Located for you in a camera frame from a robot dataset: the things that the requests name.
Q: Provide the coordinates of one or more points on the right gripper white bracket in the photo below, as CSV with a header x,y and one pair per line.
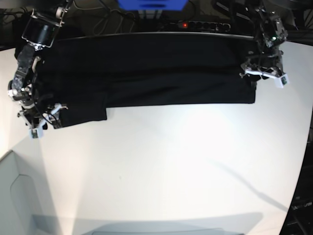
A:
x,y
36,120

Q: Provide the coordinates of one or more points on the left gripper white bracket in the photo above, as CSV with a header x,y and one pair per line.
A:
x,y
263,66

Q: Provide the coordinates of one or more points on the black T-shirt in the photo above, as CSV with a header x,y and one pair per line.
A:
x,y
91,74

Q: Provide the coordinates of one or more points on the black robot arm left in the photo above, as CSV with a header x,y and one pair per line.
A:
x,y
250,18

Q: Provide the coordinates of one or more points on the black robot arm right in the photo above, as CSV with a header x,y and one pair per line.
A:
x,y
40,33

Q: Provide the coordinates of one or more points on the white bin at table corner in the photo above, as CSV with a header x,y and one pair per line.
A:
x,y
26,202

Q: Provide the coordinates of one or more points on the black power strip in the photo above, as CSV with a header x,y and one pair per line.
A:
x,y
203,26

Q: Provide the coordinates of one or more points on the blue box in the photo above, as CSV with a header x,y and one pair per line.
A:
x,y
174,5

